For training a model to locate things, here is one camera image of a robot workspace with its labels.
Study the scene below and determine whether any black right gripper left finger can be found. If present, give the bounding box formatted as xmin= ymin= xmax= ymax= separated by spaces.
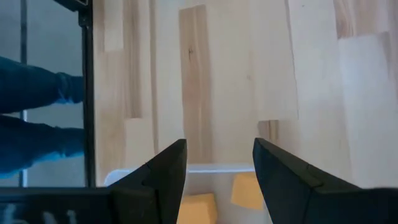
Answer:
xmin=108 ymin=138 xmax=188 ymax=224

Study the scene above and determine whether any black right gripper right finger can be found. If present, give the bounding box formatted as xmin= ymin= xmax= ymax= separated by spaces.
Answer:
xmin=252 ymin=137 xmax=398 ymax=224

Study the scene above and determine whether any long orange block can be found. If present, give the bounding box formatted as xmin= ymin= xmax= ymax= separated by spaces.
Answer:
xmin=177 ymin=192 xmax=218 ymax=224
xmin=230 ymin=172 xmax=265 ymax=211

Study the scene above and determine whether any clear plastic bin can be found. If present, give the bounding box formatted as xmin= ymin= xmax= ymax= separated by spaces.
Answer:
xmin=104 ymin=163 xmax=265 ymax=224

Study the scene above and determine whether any black aluminium table frame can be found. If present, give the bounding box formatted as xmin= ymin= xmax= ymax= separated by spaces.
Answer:
xmin=52 ymin=0 xmax=96 ymax=187

